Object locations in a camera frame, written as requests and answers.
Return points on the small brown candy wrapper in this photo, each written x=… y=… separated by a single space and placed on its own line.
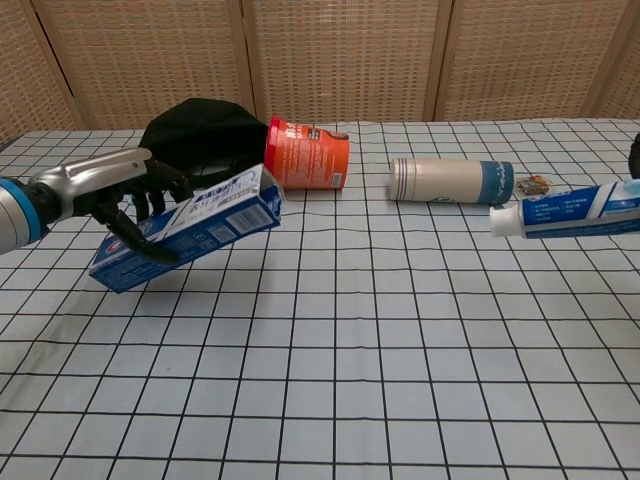
x=532 y=184

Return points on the blue white toothpaste box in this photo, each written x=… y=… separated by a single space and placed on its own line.
x=220 y=225

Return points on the cream and blue cylinder bottle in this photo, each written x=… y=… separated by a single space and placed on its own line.
x=440 y=180

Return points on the white blue toothpaste tube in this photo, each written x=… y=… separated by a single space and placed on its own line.
x=565 y=212

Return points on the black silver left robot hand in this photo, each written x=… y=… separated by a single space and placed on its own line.
x=95 y=172

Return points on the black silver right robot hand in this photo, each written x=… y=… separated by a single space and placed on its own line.
x=635 y=160

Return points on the black knit cap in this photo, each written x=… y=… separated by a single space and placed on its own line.
x=200 y=130

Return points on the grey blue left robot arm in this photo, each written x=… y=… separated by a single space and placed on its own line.
x=15 y=215

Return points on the woven bamboo screen panel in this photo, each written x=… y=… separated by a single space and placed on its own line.
x=525 y=55
x=625 y=55
x=30 y=75
x=150 y=55
x=345 y=55

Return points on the red instant noodle cup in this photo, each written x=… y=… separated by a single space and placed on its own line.
x=307 y=155

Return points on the blue checked tablecloth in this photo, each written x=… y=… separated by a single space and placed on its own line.
x=350 y=350

